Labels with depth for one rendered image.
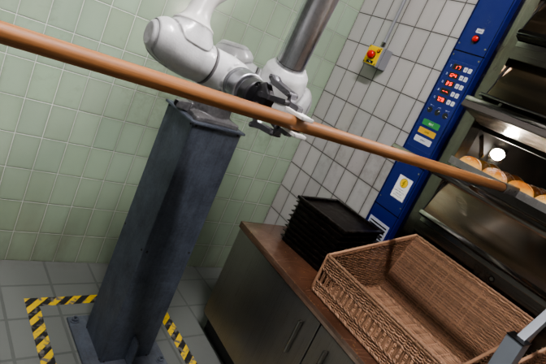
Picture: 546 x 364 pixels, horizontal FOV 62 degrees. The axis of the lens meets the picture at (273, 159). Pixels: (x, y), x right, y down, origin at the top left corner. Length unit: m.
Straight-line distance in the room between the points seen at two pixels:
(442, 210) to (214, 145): 0.97
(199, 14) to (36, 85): 1.03
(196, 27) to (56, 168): 1.22
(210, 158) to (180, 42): 0.60
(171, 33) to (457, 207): 1.33
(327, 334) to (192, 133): 0.79
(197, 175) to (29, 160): 0.81
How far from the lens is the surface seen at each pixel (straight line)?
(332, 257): 1.63
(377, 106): 2.27
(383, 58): 2.28
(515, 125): 1.74
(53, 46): 0.72
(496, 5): 2.08
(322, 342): 1.62
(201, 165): 1.56
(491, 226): 1.89
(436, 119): 2.03
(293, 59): 1.47
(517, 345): 1.20
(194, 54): 1.08
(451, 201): 1.97
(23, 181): 2.16
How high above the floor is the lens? 1.33
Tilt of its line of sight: 13 degrees down
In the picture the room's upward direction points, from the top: 24 degrees clockwise
